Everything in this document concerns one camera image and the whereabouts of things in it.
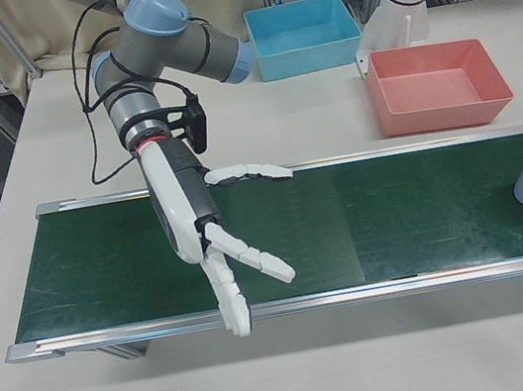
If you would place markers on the beige fabric curtain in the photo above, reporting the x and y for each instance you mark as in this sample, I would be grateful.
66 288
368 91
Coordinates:
48 30

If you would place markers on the pink plastic box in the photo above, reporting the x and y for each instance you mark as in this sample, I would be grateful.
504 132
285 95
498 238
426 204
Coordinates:
430 92

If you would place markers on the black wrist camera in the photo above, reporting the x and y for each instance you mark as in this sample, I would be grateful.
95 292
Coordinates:
197 121

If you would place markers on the robot dexterous hand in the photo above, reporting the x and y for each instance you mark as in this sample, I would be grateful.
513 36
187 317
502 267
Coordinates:
182 203

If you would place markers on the UR5e robot arm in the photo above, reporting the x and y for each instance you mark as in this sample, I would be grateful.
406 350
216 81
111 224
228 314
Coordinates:
197 50

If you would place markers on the light blue plastic box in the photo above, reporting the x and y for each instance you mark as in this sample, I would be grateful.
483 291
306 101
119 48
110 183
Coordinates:
308 57

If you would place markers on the green conveyor belt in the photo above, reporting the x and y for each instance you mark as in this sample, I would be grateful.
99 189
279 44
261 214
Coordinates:
346 221

